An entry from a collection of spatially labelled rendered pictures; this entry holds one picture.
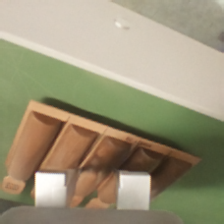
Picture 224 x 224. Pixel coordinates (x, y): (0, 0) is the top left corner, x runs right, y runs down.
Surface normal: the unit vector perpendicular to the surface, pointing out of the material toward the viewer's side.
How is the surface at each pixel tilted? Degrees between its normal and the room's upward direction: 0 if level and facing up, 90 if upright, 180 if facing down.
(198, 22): 0
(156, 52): 90
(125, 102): 2
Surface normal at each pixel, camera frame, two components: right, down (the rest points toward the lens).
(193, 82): 0.43, -0.64
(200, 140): -0.01, 0.70
